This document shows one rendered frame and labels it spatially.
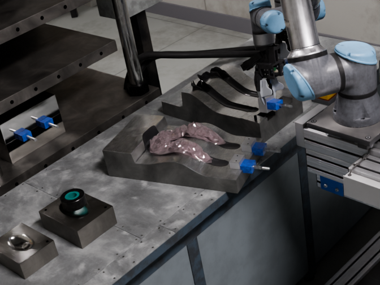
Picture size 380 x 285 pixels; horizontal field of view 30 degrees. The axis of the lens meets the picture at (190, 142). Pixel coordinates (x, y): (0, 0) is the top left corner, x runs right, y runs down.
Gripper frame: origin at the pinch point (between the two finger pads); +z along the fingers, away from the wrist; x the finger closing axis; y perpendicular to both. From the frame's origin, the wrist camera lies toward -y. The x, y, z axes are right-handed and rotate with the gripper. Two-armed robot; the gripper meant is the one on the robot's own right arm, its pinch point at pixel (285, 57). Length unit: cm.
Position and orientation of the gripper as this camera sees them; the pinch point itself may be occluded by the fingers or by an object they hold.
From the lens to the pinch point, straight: 283.4
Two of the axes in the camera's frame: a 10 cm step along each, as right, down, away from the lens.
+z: 1.6, 8.5, 5.1
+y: 7.4, 2.4, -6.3
